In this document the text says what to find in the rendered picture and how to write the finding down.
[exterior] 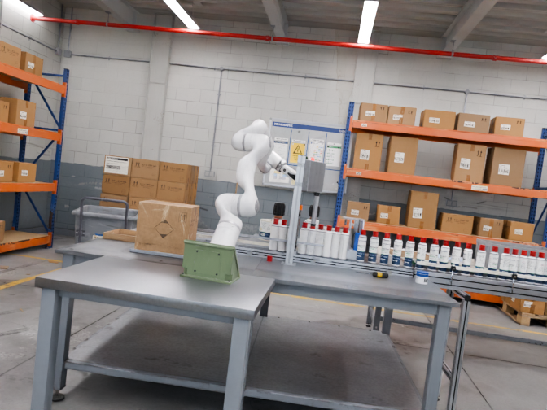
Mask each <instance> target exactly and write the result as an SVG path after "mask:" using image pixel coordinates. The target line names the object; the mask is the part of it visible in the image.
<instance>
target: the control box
mask: <svg viewBox="0 0 547 410"><path fill-rule="evenodd" d="M325 170H326V163H323V162H318V161H314V160H308V159H306V160H305V163H304V175H303V182H302V189H301V190H302V191H308V192H317V193H322V190H323V183H324V176H325Z"/></svg>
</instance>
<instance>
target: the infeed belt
mask: <svg viewBox="0 0 547 410"><path fill-rule="evenodd" d="M235 246H238V247H245V248H251V249H257V250H264V251H271V250H269V248H262V247H255V246H244V245H238V244H236V245H235ZM276 252H281V251H276ZM296 255H300V254H298V253H297V252H296ZM306 256H312V257H319V256H314V255H306ZM319 258H325V257H319ZM326 259H332V258H326ZM332 260H340V259H332ZM343 261H350V262H357V261H355V260H350V259H345V260H343ZM357 263H363V264H370V263H368V262H367V261H364V262H357ZM374 265H381V264H379V263H376V264H374ZM381 266H388V267H393V268H404V267H403V266H400V267H394V266H392V265H391V264H388V265H381ZM405 269H412V270H414V269H413V268H405Z"/></svg>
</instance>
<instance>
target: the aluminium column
mask: <svg viewBox="0 0 547 410"><path fill-rule="evenodd" d="M305 157H306V155H298V162H299V163H305ZM303 175H304V167H303V166H302V167H297V169H296V175H295V182H300V183H302V182H303ZM301 189H302V187H301V186H295V188H294V194H293V201H292V208H291V220H290V228H289V234H288V241H287V253H286V260H285V264H292V262H293V255H294V249H295V236H296V229H297V222H298V215H299V209H300V196H301Z"/></svg>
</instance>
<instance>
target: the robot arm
mask: <svg viewBox="0 0 547 410"><path fill-rule="evenodd" d="M231 145H232V147H233V148H234V149H235V150H238V151H250V153H249V154H248V155H245V156H244V157H242V158H241V159H240V160H239V162H238V167H237V171H236V181H237V182H238V184H239V186H240V187H241V188H243V189H244V191H245V192H244V194H221V195H220V196H218V198H217V200H216V202H215V206H216V210H217V213H218V215H219V216H220V220H219V223H218V225H217V228H216V231H215V233H214V234H213V237H212V240H211V242H210V243H215V244H221V245H226V246H234V247H235V245H236V242H237V241H238V236H239V235H240V232H241V229H242V226H243V224H242V221H241V220H240V219H239V218H238V217H237V216H241V217H252V216H255V215H256V214H257V212H258V211H259V205H260V204H259V201H258V198H257V196H256V192H255V189H254V175H255V170H256V165H257V167H258V168H259V170H260V171H261V172H262V173H264V174H266V173H268V172H269V171H270V170H271V169H272V168H274V169H275V170H276V171H278V172H283V173H284V174H285V175H286V176H287V177H289V178H290V179H292V180H295V175H296V171H295V170H293V169H292V168H290V167H289V166H287V162H286V161H285V160H284V159H282V158H281V157H280V156H279V155H277V154H276V153H275V152H274V151H273V150H274V142H273V139H272V137H271V134H270V132H269V129H268V126H267V124H266V123H265V122H264V121H263V120H255V121H254V122H253V123H252V124H251V125H250V126H248V127H246V128H245V129H241V130H239V131H238V132H237V133H236V134H235V135H234V136H233V137H232V139H231Z"/></svg>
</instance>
